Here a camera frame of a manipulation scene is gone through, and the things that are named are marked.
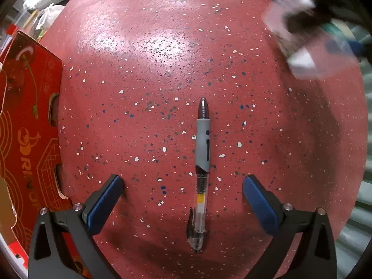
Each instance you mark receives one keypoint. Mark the grey grip clear pen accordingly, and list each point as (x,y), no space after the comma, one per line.
(202,148)

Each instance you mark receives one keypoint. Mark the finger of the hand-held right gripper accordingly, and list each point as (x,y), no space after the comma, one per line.
(345,46)
(302,21)

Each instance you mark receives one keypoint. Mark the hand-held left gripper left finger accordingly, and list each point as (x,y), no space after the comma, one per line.
(104,206)

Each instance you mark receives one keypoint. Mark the red cardboard box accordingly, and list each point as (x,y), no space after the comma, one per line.
(29,116)

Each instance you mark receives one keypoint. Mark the white plastic bag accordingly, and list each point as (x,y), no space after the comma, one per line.
(49,16)

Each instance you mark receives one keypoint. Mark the clear plastic container green label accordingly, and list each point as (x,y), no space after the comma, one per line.
(305,61)

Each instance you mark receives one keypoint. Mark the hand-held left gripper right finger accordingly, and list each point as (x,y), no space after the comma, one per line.
(260,206)

